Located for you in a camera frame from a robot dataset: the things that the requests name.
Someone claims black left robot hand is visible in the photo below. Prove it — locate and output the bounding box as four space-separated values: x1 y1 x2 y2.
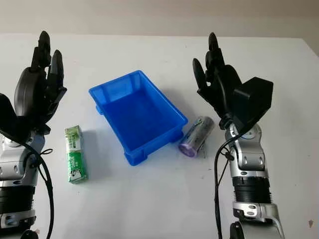
14 30 68 134

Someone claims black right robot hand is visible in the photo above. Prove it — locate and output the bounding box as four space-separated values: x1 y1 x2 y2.
192 32 243 120

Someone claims cylindrical pack with purple end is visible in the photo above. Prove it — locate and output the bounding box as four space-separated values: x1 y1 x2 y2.
178 116 215 159

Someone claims green toothpaste box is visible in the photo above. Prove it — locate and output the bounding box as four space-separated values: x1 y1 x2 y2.
64 125 89 185

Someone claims blue plastic tray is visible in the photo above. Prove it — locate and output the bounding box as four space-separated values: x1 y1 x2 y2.
88 70 189 167

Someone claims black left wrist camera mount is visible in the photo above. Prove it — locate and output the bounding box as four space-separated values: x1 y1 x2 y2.
0 93 35 145

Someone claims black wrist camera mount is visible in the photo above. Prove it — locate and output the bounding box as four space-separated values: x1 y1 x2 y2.
233 77 274 125
0 93 35 145

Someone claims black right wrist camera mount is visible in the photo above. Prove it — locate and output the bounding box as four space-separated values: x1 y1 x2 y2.
233 77 274 125

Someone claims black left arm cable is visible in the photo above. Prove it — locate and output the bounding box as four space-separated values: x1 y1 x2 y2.
14 140 55 239

